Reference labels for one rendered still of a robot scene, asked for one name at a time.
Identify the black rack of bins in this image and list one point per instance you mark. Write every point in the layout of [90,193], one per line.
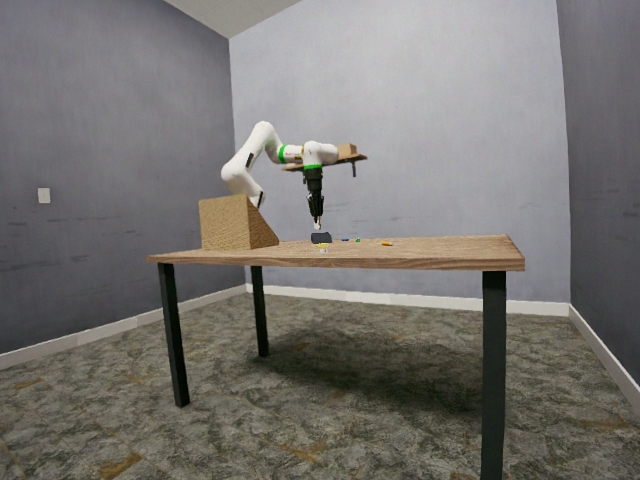
[318,238]

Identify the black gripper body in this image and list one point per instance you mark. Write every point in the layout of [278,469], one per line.
[312,185]

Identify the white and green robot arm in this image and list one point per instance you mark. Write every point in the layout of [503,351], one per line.
[235,174]

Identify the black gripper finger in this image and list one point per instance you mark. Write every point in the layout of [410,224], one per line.
[314,210]
[320,208]

